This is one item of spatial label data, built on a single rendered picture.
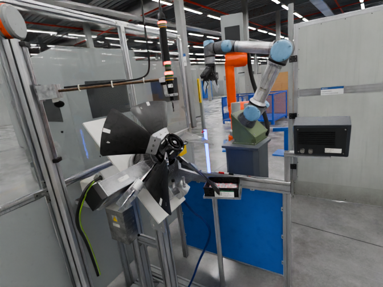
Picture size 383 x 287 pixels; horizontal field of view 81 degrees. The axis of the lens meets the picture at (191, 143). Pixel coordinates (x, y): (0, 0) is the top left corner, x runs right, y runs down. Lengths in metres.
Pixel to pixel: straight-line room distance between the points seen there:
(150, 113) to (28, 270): 1.14
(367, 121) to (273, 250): 1.69
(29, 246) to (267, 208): 1.46
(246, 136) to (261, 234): 0.72
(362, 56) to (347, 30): 0.28
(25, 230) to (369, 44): 3.07
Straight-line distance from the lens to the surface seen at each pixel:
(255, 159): 1.76
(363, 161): 2.99
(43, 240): 1.70
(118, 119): 1.09
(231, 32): 5.09
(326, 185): 3.08
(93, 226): 1.88
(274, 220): 1.67
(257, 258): 1.92
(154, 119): 1.30
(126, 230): 1.45
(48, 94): 1.35
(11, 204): 1.56
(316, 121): 1.36
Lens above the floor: 1.50
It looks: 15 degrees down
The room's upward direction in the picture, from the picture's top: 7 degrees counter-clockwise
